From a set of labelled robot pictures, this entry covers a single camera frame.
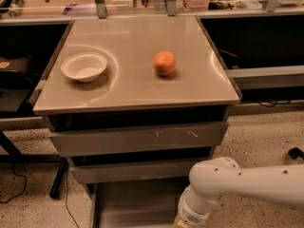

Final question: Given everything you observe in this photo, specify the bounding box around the orange fruit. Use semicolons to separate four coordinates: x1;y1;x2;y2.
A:
153;51;176;76

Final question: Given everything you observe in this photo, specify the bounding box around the grey middle drawer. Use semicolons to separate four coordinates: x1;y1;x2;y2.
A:
68;158;208;184

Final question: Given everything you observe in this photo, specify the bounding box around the black floor cable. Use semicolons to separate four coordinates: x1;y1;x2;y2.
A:
0;161;29;205

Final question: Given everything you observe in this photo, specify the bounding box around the dark box with label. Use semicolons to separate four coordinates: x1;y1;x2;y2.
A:
0;57;32;89

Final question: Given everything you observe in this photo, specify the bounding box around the grey drawer cabinet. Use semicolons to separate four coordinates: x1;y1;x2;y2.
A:
28;15;243;228

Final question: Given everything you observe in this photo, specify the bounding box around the black table leg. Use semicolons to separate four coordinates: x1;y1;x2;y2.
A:
49;158;68;200

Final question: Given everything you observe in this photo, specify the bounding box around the white paper bowl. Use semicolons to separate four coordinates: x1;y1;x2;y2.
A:
61;52;108;83

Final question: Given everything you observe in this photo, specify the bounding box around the metal frame post left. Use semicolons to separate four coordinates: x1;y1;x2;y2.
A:
94;0;107;19

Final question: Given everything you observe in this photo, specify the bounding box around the black office chair base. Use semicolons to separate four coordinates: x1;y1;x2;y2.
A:
288;147;304;160

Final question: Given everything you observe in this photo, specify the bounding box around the metal frame post middle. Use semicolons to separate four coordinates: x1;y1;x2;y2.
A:
165;0;178;17

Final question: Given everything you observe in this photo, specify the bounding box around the grey top drawer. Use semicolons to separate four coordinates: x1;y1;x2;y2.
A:
49;121;228;157

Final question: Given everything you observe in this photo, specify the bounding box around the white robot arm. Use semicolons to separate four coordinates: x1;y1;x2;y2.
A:
174;157;304;228

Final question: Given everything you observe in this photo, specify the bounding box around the grey bottom drawer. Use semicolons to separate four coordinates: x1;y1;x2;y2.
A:
89;177;188;228

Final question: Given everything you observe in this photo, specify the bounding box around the grey drawer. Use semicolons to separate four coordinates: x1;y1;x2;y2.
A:
68;158;208;184
49;121;228;157
89;177;188;228

